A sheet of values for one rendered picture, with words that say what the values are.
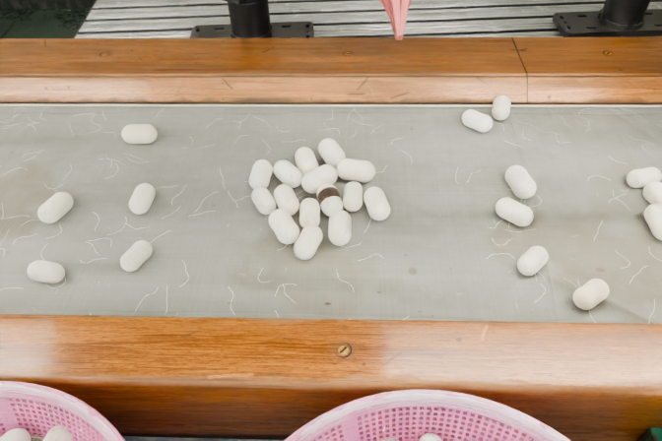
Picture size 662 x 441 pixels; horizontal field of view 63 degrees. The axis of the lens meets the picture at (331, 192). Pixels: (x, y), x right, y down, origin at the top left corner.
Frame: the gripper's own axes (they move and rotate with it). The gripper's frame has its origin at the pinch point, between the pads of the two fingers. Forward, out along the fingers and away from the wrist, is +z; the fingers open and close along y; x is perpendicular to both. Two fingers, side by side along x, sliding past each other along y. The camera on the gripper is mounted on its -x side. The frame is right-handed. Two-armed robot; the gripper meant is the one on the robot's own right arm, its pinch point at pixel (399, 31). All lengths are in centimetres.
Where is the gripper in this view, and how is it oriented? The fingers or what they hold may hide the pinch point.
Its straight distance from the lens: 61.8
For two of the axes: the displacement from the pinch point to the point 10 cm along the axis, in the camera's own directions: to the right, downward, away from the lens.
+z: 0.1, 10.0, -0.8
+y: 10.0, -0.1, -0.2
